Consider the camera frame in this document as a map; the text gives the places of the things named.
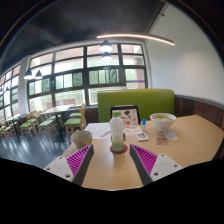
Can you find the black-framed picture stand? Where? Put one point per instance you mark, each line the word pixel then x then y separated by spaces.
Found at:
pixel 131 116

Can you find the long curved ceiling light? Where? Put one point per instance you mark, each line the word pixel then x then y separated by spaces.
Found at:
pixel 140 36

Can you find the beige paper cup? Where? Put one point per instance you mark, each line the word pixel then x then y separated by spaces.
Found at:
pixel 81 138

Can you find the small blue-capped white bottle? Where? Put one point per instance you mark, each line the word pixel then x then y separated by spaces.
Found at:
pixel 143 125

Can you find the black pendant lamps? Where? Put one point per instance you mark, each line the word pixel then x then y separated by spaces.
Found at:
pixel 105 46

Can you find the white card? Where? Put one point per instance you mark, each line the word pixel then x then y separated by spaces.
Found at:
pixel 171 135

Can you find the clear green-capped drink bottle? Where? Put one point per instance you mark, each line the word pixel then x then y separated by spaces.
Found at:
pixel 117 130

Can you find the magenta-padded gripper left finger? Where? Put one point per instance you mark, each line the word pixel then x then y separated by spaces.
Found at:
pixel 79 160

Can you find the white paper sheet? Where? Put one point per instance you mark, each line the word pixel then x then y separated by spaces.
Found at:
pixel 96 130

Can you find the green-seated wooden chairs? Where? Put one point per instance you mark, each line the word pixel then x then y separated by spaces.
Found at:
pixel 45 123

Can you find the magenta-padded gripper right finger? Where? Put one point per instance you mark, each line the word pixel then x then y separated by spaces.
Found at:
pixel 146 159

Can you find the wooden dining table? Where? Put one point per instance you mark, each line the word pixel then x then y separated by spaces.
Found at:
pixel 56 109

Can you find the green upholstered bench backrest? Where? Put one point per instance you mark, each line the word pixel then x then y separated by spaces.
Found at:
pixel 153 101

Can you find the pink card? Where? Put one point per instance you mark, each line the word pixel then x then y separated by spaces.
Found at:
pixel 162 141

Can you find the small white handheld device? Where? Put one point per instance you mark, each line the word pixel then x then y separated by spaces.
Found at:
pixel 142 137

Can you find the white ceramic bowl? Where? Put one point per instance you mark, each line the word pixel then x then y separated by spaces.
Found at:
pixel 162 121

